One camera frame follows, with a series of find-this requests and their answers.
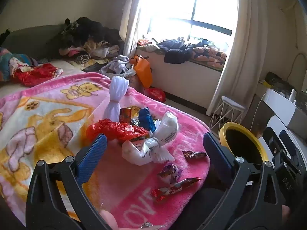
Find dark jacket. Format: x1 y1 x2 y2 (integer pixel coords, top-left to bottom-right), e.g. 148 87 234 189
157 38 192 65

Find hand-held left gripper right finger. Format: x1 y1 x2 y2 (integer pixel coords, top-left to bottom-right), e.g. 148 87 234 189
203 132 286 230

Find red shopping bag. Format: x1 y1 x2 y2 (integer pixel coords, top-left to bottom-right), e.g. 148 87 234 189
144 87 166 103

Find grey headboard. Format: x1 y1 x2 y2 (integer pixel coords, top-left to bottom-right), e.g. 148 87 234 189
0 25 72 60

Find narrow cream curtain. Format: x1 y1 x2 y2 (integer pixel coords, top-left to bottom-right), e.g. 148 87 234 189
119 0 149 60

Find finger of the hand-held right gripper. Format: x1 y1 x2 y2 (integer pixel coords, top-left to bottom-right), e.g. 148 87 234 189
280 130 300 159

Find dark red snack wrapper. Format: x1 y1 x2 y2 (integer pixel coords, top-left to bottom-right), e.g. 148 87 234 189
182 150 208 160

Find colourful snack packet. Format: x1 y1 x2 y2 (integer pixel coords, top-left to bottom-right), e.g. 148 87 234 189
131 107 141 126

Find black bag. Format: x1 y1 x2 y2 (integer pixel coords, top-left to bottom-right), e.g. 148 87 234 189
265 71 295 94

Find floral quilt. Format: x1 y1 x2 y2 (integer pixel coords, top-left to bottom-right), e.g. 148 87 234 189
192 45 227 68

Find long red snack wrapper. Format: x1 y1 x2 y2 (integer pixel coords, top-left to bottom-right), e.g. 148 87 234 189
151 177 203 203

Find yellow rimmed black bin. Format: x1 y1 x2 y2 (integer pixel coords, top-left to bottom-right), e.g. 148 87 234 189
219 122 269 166

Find row of cosmetic bottles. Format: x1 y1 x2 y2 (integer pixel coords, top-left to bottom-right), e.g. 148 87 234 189
278 89 307 108

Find white knotted thin bag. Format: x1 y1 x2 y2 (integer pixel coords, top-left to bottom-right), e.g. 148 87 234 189
103 75 130 122

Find blue plastic bag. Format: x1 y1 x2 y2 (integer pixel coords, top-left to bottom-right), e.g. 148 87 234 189
138 108 156 132

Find white pipe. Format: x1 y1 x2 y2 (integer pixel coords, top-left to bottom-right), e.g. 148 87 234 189
281 1 296 12

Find red drink can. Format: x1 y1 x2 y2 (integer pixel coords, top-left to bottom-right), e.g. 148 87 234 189
119 108 132 124

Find person's dark pants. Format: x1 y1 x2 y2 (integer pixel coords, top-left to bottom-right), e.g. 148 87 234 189
168 188 231 230

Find white petal shaped cabinet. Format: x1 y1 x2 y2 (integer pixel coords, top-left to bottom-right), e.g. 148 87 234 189
265 116 307 159

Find purple snack wrapper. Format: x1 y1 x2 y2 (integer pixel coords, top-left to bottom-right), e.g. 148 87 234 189
157 162 183 185

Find grey white clothes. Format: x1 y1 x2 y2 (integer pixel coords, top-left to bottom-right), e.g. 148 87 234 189
98 55 136 76

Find white wire stool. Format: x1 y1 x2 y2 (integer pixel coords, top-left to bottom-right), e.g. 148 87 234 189
209 96 246 135

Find white desk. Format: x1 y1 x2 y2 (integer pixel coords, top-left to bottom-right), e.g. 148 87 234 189
260 89 296 137

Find grey looped cable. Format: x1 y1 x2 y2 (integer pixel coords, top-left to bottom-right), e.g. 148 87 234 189
289 52 307 77

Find red cloth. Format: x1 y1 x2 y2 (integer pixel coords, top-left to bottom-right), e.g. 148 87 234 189
13 63 63 87

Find white printed plastic bag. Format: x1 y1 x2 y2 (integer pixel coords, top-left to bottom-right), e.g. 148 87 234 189
122 112 179 166

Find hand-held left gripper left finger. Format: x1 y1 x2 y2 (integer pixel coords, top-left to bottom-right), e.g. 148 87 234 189
25 133 113 230

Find colourful cloth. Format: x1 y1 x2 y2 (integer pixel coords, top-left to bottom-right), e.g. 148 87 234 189
0 48 33 81

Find orange bag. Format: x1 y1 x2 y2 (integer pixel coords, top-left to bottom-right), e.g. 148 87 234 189
131 55 153 89

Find window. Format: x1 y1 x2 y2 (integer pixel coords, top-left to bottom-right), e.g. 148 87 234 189
139 0 238 44

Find pile of clothes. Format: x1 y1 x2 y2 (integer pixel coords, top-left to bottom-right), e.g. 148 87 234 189
59 17 124 70

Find wide cream curtain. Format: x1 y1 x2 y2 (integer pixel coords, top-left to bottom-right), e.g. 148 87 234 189
206 0 255 115

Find white cable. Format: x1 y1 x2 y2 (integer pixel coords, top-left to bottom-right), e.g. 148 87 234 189
251 93 267 135

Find red plastic bag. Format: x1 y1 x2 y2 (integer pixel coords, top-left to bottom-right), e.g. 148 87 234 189
86 118 149 142

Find floral fabric bag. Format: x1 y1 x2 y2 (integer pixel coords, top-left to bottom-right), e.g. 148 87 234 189
130 74 145 93

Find pink bear printed blanket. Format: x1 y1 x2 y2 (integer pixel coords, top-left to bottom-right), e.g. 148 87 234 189
0 72 211 230

